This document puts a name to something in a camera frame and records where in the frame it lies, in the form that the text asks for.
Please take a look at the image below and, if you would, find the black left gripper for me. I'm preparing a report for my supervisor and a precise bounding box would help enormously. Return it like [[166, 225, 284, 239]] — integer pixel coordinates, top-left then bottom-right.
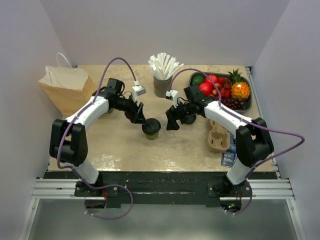
[[112, 93, 147, 125]]

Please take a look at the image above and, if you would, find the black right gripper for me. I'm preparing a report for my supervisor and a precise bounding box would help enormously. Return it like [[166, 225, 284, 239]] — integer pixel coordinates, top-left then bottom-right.
[[166, 98, 195, 131]]

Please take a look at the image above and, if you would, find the black coffee cup lid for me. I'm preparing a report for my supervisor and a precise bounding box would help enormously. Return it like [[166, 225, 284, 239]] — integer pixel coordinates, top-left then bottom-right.
[[180, 115, 197, 125]]

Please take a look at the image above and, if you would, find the green paper coffee cup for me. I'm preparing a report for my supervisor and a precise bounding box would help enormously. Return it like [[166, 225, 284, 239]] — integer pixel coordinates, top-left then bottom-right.
[[145, 132, 159, 140]]

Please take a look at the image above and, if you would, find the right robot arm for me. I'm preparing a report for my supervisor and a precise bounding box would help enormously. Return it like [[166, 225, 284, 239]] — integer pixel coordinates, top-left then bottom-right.
[[165, 85, 274, 197]]

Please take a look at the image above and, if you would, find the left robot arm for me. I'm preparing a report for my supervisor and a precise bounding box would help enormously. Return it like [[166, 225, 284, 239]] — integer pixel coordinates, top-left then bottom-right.
[[49, 78, 146, 196]]

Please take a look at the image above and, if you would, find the blue razor blister pack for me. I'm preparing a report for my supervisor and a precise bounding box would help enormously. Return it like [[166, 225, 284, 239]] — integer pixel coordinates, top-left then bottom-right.
[[220, 131, 237, 168]]

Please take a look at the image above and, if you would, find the grey straw holder cup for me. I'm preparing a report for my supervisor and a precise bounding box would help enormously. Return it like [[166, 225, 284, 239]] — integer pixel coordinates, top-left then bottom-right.
[[153, 76, 173, 98]]

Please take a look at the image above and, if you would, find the green lime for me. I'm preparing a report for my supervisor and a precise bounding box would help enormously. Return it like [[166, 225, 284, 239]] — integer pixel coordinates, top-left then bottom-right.
[[190, 75, 205, 86]]

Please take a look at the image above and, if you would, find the red apple front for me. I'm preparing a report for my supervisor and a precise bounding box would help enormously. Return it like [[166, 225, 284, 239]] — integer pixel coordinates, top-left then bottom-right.
[[198, 82, 213, 97]]

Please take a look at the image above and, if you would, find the white wrapped straws bundle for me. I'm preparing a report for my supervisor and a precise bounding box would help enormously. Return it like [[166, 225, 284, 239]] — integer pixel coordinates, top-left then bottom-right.
[[147, 52, 184, 81]]

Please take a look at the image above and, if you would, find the brown pulp cup carrier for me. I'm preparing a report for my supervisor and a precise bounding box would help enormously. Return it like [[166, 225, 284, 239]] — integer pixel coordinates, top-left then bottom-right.
[[207, 120, 231, 154]]

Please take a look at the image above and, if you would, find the red apple with stem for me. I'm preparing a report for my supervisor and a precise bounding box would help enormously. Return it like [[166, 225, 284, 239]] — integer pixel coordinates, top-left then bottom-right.
[[204, 74, 218, 85]]

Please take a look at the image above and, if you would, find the dark purple grape bunch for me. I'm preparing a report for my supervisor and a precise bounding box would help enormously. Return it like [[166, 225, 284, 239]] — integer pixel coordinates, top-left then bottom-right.
[[221, 98, 245, 111]]

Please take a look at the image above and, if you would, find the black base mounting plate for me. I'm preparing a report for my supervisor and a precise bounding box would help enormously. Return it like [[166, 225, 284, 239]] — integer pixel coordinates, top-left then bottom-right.
[[42, 170, 279, 209]]

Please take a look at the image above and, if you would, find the small orange pineapple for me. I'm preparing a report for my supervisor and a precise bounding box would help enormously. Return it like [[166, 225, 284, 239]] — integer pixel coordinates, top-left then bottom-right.
[[228, 69, 251, 101]]

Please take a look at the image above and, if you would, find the brown paper bag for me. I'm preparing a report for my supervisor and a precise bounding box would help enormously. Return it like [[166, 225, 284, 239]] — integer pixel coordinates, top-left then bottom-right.
[[38, 64, 97, 116]]

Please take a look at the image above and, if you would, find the grey fruit tray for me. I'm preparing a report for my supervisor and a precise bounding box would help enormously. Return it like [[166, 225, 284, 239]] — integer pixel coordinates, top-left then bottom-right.
[[189, 72, 252, 113]]

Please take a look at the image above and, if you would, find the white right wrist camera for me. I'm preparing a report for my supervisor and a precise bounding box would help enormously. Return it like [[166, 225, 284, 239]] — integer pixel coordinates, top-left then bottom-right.
[[165, 90, 179, 108]]

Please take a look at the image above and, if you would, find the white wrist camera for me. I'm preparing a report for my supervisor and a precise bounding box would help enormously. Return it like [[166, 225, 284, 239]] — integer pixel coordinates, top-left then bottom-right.
[[131, 85, 146, 102], [165, 90, 179, 108]]

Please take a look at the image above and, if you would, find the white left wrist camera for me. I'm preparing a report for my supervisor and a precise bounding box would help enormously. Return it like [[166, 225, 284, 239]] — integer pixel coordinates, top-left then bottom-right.
[[131, 85, 146, 102]]

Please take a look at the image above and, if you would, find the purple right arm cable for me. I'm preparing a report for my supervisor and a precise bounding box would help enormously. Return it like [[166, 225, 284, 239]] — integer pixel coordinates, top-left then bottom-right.
[[169, 68, 306, 216]]

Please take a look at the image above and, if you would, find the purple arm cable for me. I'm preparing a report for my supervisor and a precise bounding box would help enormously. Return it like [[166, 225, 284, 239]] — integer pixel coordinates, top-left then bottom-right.
[[56, 57, 139, 220], [169, 68, 306, 216]]

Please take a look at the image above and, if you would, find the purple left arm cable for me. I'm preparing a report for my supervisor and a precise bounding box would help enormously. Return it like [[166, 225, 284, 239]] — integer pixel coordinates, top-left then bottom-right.
[[56, 57, 139, 220]]

